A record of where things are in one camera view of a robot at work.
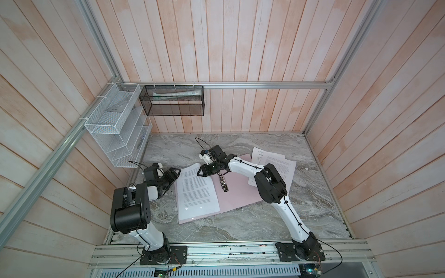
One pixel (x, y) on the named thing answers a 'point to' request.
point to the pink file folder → (241, 191)
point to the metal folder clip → (225, 187)
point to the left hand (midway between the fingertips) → (179, 175)
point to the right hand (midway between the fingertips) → (199, 173)
